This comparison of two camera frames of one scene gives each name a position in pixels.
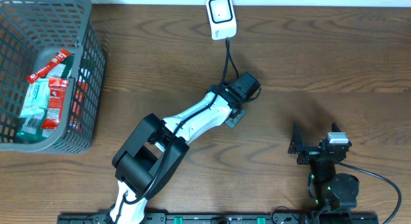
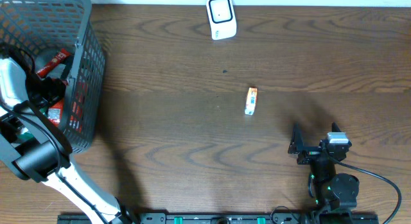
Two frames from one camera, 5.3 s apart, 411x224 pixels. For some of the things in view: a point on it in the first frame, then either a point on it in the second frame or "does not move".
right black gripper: (297, 146) does not move
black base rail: (320, 218) does not move
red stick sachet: (62, 55) does not move
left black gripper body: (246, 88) → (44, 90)
